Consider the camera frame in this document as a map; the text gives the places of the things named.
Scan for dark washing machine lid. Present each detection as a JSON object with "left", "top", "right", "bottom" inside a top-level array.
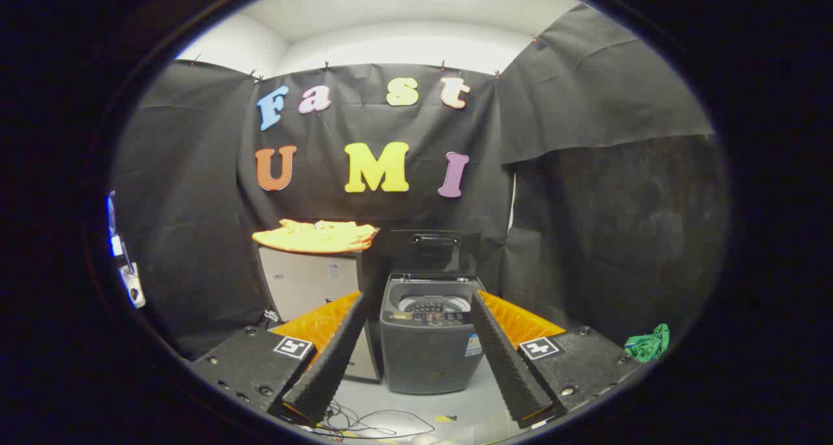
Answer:
[{"left": 389, "top": 230, "right": 481, "bottom": 278}]

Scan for black backdrop cloth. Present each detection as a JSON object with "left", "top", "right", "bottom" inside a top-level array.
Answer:
[{"left": 111, "top": 3, "right": 730, "bottom": 361}]

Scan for orange polo shirt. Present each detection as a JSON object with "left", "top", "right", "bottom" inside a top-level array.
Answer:
[{"left": 252, "top": 219, "right": 379, "bottom": 254}]

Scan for green cloth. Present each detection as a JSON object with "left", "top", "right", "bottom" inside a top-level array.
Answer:
[{"left": 625, "top": 323, "right": 670, "bottom": 364}]

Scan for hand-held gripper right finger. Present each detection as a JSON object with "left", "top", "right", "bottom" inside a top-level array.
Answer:
[{"left": 470, "top": 290, "right": 642, "bottom": 430}]

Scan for grey cabinet with white door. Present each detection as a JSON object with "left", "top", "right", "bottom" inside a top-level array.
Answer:
[{"left": 257, "top": 243, "right": 385, "bottom": 384}]

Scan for black floor cables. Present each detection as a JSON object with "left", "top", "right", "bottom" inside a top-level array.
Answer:
[{"left": 312, "top": 399, "right": 437, "bottom": 440}]

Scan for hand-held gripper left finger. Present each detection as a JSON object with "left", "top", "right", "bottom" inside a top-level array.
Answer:
[{"left": 190, "top": 291, "right": 370, "bottom": 427}]

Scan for dark grey washing machine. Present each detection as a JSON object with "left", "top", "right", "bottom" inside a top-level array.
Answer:
[{"left": 379, "top": 273, "right": 487, "bottom": 395}]

